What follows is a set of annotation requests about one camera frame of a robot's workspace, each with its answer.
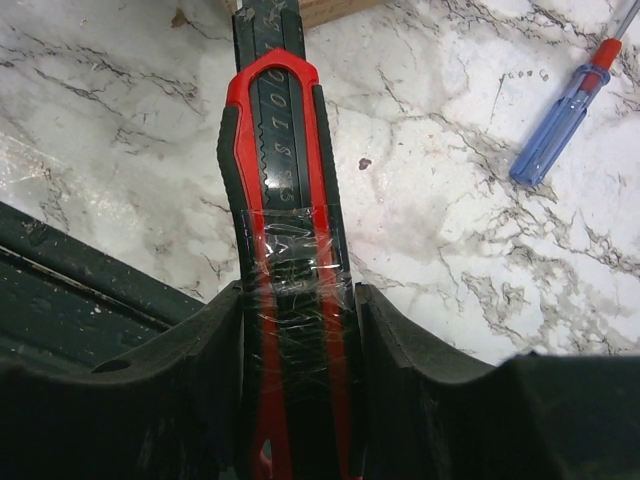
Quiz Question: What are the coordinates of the red utility knife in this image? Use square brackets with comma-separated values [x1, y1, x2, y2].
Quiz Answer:
[217, 1, 367, 479]

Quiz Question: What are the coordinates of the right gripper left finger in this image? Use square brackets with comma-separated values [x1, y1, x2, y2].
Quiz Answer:
[1, 283, 242, 479]

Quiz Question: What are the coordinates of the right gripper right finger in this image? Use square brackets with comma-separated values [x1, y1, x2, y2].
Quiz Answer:
[355, 284, 639, 479]

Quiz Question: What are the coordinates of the black mounting rail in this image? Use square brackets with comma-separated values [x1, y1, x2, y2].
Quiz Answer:
[1, 204, 204, 373]

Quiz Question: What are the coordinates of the brown cardboard express box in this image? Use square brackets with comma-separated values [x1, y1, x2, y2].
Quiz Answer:
[215, 0, 388, 28]

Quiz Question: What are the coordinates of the blue red screwdriver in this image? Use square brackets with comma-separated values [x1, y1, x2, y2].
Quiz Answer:
[509, 1, 639, 187]

